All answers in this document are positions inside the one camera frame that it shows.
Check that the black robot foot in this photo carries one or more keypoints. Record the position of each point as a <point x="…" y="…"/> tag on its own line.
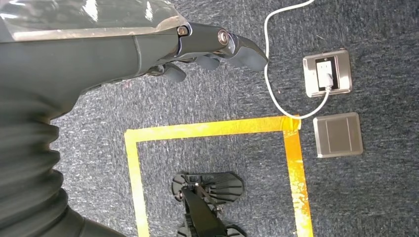
<point x="206" y="196"/>

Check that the open steel floor socket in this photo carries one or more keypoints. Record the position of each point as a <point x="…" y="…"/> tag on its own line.
<point x="343" y="73"/>

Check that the closed steel floor socket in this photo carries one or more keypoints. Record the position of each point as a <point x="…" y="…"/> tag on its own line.
<point x="337" y="134"/>

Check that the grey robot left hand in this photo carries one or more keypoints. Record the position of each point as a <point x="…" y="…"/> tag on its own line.
<point x="82" y="55"/>

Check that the yellow floor tape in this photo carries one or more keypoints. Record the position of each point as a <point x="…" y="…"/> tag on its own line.
<point x="209" y="128"/>

